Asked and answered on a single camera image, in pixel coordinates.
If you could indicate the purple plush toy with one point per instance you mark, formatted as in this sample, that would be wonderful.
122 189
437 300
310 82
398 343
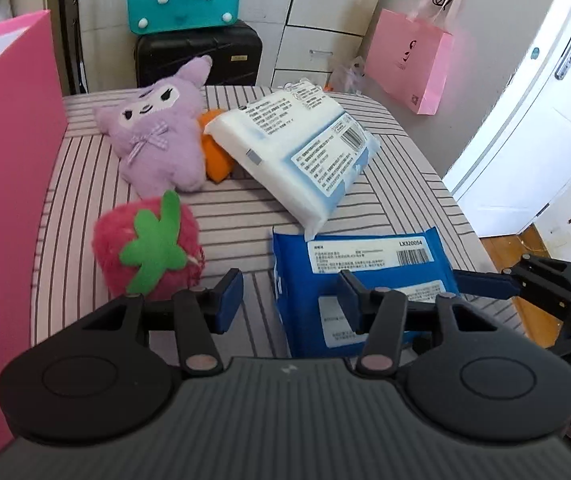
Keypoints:
160 135

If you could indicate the strawberry plush toy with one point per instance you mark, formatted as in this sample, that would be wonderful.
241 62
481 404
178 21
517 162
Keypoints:
115 245

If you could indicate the grey wardrobe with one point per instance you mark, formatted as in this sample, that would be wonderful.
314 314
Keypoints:
325 10

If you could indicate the pink cardboard box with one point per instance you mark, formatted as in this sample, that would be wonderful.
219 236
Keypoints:
10 185

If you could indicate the pink paper bag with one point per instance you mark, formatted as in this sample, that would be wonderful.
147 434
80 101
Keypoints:
410 65

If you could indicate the striped table cloth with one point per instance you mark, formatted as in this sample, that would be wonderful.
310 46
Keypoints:
245 210

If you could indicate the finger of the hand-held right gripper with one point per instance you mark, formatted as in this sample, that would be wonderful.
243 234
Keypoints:
485 285

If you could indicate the blue wipes pack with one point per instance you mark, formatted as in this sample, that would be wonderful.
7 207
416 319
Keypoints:
305 300

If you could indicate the white plastic bag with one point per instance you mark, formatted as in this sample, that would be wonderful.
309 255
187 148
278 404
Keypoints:
348 75

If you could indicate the black suitcase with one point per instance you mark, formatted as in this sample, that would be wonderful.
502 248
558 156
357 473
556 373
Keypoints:
225 55

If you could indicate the white door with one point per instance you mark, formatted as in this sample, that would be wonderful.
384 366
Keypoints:
540 160

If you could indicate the orange plush toy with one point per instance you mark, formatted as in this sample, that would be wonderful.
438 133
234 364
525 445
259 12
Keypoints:
215 160

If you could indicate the black clothes rack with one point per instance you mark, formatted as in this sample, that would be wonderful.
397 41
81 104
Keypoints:
73 35

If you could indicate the white wipes pack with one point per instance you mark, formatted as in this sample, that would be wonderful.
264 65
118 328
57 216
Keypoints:
285 160

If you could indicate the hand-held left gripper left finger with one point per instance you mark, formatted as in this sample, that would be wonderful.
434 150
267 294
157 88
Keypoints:
230 300

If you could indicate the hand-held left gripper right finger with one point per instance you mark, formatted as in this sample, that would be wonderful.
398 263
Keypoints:
353 300

